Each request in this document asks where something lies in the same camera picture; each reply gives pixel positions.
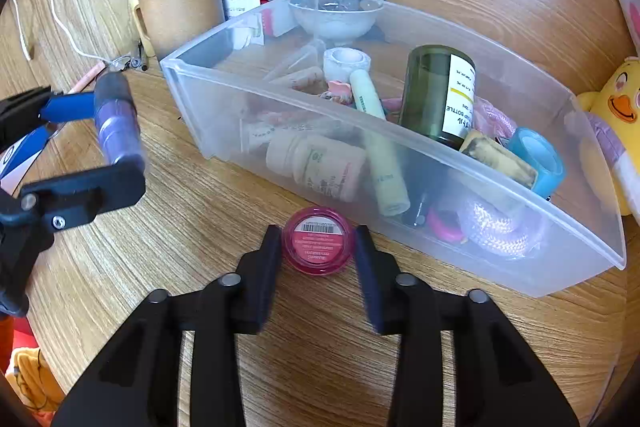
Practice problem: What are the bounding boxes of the worn yellowed small box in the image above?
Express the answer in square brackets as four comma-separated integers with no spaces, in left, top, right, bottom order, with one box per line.
[460,130,538,188]

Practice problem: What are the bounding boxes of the teal tape roll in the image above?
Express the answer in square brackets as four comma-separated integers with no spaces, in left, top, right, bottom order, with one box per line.
[509,127,567,200]

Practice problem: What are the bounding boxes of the dark cylindrical tube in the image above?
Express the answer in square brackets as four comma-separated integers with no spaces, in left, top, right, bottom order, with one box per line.
[94,72,143,162]

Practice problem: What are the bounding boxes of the white medicine bottle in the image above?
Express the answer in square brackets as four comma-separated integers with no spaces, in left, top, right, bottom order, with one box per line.
[265,129,368,202]

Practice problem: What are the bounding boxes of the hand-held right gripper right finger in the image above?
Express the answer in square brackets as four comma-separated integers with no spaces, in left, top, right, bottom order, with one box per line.
[352,224,581,427]

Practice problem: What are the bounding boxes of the blue white booklet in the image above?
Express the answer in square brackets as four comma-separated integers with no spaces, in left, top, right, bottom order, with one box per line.
[0,127,57,195]

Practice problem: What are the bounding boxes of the dark green labelled bottle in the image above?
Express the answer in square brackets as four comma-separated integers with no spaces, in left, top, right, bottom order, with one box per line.
[398,44,480,151]

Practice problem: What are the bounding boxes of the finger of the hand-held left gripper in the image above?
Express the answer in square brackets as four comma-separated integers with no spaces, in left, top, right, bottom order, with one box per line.
[0,88,98,142]
[20,157,147,235]

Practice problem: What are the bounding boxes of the white tape roll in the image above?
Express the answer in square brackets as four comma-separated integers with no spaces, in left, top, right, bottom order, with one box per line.
[322,48,373,82]

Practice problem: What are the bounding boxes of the pink round jar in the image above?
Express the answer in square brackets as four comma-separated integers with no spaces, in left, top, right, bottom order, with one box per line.
[281,207,357,277]

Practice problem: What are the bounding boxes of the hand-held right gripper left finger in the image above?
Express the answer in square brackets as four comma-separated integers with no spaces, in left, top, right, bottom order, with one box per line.
[50,224,283,427]

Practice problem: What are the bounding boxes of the yellow cloth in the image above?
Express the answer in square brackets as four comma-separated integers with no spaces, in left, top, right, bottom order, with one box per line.
[10,347,66,413]

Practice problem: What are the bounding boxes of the clear plastic bin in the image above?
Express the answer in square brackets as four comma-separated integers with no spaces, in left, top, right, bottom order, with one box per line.
[160,0,627,299]

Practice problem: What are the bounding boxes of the pink braided cord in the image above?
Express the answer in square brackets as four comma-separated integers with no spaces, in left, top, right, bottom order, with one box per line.
[457,97,548,259]

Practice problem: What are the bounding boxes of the light green tube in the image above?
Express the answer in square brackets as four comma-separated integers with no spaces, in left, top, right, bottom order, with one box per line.
[349,69,411,216]

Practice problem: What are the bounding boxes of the white bowl of beads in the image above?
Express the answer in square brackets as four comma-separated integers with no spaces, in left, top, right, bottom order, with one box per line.
[289,0,385,48]

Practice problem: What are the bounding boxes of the pink scissors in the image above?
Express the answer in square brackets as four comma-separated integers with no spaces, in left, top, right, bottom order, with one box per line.
[427,207,463,243]

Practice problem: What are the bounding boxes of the pink pencil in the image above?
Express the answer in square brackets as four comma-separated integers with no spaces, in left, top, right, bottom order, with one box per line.
[70,62,106,95]

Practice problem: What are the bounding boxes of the yellow chick plush toy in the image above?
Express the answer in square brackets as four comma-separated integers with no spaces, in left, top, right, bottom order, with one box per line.
[575,0,640,223]

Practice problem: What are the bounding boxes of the brown mug with lid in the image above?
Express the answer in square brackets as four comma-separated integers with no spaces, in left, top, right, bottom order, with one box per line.
[132,0,226,60]

